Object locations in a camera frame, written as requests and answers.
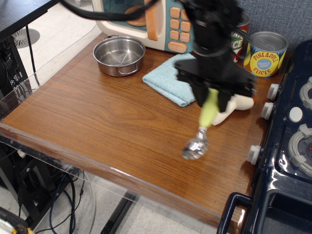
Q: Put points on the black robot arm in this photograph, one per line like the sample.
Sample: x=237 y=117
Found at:
x=213 y=21

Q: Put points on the toy mushroom brown cap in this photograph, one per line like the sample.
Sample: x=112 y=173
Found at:
x=237 y=102

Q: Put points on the pineapple slices can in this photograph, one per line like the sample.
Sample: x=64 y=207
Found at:
x=265 y=53

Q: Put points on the black side desk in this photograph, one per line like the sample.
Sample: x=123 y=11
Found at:
x=16 y=14

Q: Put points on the tomato sauce can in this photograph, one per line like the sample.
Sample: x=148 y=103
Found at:
x=237 y=40

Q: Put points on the black computer tower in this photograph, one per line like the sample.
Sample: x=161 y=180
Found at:
x=13 y=76

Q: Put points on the black table leg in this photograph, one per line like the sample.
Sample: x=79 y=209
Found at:
x=117 y=217

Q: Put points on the light blue folded cloth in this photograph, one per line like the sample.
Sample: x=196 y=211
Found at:
x=163 y=79

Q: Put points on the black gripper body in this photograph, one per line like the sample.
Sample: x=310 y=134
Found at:
x=218 y=72

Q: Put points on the yellow-green handled metal spoon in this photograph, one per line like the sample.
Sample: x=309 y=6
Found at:
x=198 y=145

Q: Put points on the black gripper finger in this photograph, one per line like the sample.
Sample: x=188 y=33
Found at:
x=223 y=99
x=200 y=92

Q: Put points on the stainless steel pot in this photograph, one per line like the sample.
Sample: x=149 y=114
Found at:
x=119 y=56

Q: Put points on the dark blue toy stove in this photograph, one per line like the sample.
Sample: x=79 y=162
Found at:
x=281 y=201

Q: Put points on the teal cream toy microwave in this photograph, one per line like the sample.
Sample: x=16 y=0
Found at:
x=165 y=26

